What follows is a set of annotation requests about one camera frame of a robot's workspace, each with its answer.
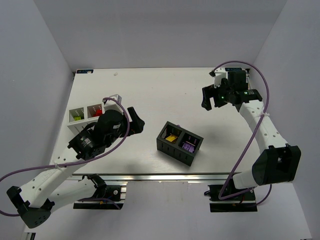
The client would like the long red lego brick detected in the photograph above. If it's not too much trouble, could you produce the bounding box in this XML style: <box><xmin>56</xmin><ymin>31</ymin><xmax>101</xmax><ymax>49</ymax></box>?
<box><xmin>92</xmin><ymin>108</ymin><xmax>103</xmax><ymax>117</ymax></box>

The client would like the yellow lego plate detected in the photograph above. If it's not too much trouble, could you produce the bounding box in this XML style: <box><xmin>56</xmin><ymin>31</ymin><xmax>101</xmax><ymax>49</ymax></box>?
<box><xmin>165</xmin><ymin>134</ymin><xmax>179</xmax><ymax>144</ymax></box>

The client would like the black two-compartment container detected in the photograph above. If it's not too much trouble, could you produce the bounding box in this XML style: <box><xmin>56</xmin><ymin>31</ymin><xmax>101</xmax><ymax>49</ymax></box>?
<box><xmin>156</xmin><ymin>121</ymin><xmax>204</xmax><ymax>167</ymax></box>

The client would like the purple pink lego slope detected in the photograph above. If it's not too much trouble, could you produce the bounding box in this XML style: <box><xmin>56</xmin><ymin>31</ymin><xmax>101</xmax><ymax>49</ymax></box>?
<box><xmin>182</xmin><ymin>142</ymin><xmax>191</xmax><ymax>151</ymax></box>

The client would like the purple lego piece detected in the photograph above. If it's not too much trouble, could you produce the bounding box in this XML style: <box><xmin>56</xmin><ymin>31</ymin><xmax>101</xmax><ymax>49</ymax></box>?
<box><xmin>185</xmin><ymin>145</ymin><xmax>195</xmax><ymax>153</ymax></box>

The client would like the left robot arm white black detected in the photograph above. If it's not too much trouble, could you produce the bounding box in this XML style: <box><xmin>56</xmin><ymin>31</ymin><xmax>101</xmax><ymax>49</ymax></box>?
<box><xmin>6</xmin><ymin>107</ymin><xmax>145</xmax><ymax>229</ymax></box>

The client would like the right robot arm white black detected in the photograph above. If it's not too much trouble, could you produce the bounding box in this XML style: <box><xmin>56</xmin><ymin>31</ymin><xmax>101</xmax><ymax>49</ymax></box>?
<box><xmin>201</xmin><ymin>68</ymin><xmax>301</xmax><ymax>190</ymax></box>

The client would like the right blue table label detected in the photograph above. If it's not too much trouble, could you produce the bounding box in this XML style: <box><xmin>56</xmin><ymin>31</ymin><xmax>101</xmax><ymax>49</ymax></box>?
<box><xmin>224</xmin><ymin>67</ymin><xmax>243</xmax><ymax>72</ymax></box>

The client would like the blue table label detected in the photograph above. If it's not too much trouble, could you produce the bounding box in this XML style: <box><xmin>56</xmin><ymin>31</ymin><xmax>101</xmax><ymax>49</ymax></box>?
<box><xmin>224</xmin><ymin>67</ymin><xmax>243</xmax><ymax>72</ymax></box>
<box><xmin>76</xmin><ymin>69</ymin><xmax>94</xmax><ymax>74</ymax></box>

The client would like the white two-compartment container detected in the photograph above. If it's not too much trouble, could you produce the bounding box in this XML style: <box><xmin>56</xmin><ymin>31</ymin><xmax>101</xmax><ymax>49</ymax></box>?
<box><xmin>67</xmin><ymin>102</ymin><xmax>105</xmax><ymax>135</ymax></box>

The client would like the left blue table label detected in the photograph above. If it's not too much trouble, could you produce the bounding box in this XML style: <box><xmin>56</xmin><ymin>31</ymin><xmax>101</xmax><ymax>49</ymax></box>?
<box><xmin>76</xmin><ymin>69</ymin><xmax>94</xmax><ymax>74</ymax></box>

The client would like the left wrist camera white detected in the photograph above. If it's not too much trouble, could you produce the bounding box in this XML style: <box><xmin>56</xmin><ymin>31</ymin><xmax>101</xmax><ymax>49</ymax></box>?
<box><xmin>102</xmin><ymin>94</ymin><xmax>122</xmax><ymax>112</ymax></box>

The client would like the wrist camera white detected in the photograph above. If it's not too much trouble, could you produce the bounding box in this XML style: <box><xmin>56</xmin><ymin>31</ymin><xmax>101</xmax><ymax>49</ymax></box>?
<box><xmin>209</xmin><ymin>68</ymin><xmax>228</xmax><ymax>88</ymax></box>
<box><xmin>102</xmin><ymin>94</ymin><xmax>122</xmax><ymax>112</ymax></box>

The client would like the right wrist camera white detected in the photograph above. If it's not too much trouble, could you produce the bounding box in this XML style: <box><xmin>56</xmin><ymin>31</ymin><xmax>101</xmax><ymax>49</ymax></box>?
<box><xmin>209</xmin><ymin>68</ymin><xmax>228</xmax><ymax>88</ymax></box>

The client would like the aluminium front rail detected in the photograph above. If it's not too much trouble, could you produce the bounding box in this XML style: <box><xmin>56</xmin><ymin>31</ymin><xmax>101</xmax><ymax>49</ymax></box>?
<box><xmin>46</xmin><ymin>173</ymin><xmax>283</xmax><ymax>183</ymax></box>

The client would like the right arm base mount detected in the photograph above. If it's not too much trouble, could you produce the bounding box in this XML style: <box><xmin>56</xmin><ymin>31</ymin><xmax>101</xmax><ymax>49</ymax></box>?
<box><xmin>204</xmin><ymin>178</ymin><xmax>258</xmax><ymax>213</ymax></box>

